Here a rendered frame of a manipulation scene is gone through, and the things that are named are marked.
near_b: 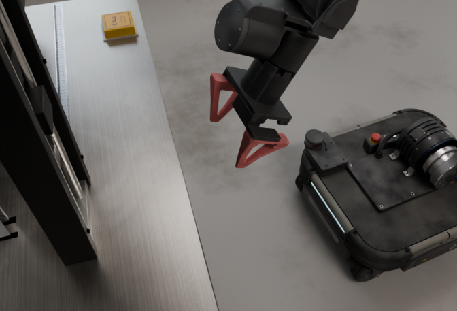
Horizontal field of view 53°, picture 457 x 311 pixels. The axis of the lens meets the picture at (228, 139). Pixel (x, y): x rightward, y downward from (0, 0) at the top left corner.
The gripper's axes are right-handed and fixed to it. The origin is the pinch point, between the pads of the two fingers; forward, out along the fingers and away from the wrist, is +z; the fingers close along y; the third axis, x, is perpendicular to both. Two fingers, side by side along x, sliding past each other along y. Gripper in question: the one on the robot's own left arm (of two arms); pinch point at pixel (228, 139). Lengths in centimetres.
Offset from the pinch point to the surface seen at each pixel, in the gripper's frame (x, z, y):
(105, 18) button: -1, 15, -56
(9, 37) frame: -29.9, -5.8, -7.5
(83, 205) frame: -13.9, 22.1, -6.1
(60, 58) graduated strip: -10, 23, -48
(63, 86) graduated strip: -11.3, 23.2, -39.0
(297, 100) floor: 118, 53, -93
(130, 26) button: 3, 12, -51
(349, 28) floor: 166, 26, -133
